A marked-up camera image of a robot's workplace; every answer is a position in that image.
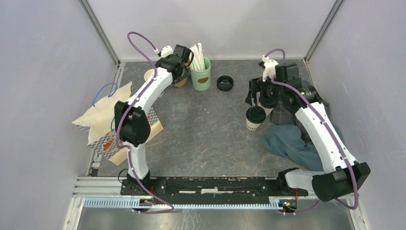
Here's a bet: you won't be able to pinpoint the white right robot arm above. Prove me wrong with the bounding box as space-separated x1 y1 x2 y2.
245 60 371 209

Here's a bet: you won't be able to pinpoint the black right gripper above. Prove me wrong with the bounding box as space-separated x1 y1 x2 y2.
245 74 285 107

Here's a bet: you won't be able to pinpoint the grey checked cloth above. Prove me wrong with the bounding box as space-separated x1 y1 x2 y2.
270 79 331 127

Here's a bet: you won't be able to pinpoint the teal blue cloth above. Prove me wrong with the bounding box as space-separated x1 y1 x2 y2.
262 125 323 172

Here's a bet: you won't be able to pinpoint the brown cardboard cup carrier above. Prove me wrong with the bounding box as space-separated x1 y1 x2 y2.
174 52 194 88

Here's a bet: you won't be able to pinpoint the checkered paper takeout bag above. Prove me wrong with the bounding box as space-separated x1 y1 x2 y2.
72 81 164 166

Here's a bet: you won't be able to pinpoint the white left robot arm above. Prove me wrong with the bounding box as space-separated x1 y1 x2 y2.
114 45 194 195

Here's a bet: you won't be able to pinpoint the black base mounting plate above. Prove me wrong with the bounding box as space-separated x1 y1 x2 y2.
120 177 308 206

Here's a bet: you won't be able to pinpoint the stack of white paper cups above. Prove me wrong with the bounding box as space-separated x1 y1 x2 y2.
143 68 172 98

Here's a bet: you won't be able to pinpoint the white paper-wrapped straws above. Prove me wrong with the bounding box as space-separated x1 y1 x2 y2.
190 43 206 72

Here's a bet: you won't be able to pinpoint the white paper coffee cup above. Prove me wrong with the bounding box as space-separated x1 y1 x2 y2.
263 107 273 116

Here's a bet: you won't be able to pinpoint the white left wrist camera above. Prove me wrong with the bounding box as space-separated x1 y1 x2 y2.
158 46 173 58

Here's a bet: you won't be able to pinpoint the green straw holder cup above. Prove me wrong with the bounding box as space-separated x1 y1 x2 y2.
190 57 211 91

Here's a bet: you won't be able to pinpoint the black spare cup lid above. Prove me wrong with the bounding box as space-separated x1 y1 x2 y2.
216 75 234 92

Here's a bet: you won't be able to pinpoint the aluminium frame rail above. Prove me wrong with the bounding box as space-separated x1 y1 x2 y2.
62 177 151 230

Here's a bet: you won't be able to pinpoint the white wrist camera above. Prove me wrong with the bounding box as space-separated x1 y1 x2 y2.
158 46 173 58
259 55 279 82

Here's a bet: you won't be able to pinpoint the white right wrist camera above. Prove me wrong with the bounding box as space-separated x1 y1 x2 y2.
259 55 279 82

